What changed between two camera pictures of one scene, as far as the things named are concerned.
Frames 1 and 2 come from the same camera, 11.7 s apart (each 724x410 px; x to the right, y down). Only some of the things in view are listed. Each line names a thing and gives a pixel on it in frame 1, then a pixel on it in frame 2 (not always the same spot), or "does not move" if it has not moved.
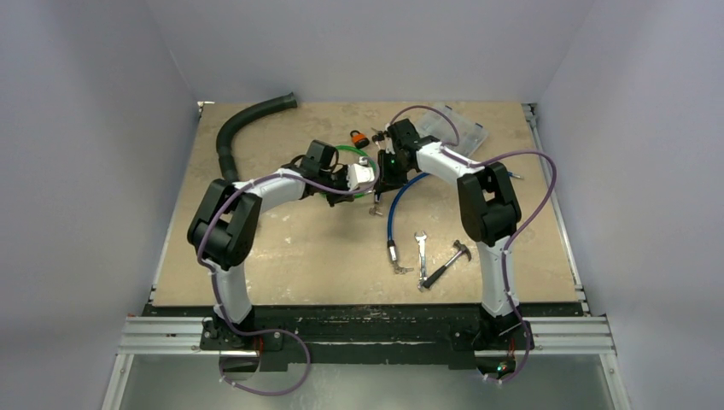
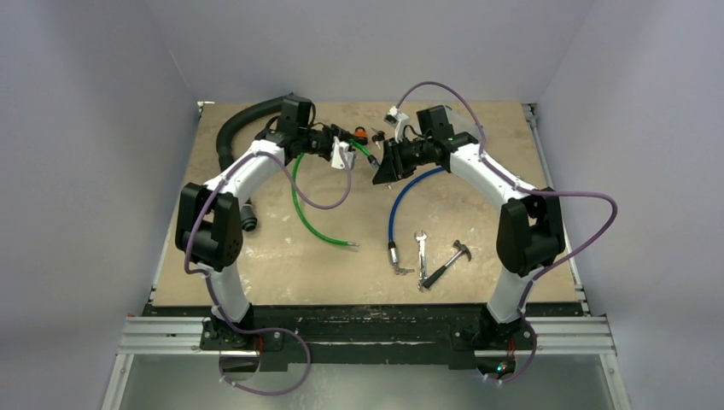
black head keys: x=379 y=136 does not move
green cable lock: x=364 y=154 → x=372 y=161
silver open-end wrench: x=422 y=240 does not move
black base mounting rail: x=370 y=336 does not move
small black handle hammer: x=461 y=248 does not move
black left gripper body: x=336 y=180 → x=319 y=143
